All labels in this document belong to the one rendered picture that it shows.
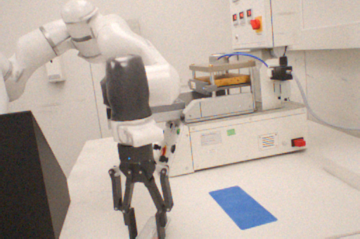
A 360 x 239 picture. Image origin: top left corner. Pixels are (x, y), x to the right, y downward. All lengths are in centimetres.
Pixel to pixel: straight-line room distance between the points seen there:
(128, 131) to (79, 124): 209
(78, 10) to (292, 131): 84
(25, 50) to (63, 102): 160
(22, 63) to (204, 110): 61
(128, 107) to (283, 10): 75
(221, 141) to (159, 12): 169
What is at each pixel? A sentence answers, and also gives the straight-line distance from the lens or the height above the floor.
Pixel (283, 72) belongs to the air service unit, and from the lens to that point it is 111.
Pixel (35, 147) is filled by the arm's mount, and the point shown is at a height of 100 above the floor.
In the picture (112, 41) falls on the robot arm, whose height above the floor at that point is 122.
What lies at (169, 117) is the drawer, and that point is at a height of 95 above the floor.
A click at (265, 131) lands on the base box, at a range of 122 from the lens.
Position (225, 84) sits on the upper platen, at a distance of 120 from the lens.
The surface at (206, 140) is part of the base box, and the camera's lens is 114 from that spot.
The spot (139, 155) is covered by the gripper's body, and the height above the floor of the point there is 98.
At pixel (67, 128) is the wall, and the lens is 275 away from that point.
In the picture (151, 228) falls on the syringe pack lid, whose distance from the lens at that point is 83.
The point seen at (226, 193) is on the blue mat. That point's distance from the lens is 100.
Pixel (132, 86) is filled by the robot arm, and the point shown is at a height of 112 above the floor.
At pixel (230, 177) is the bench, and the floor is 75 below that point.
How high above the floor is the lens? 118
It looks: 9 degrees down
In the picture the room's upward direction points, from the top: 7 degrees counter-clockwise
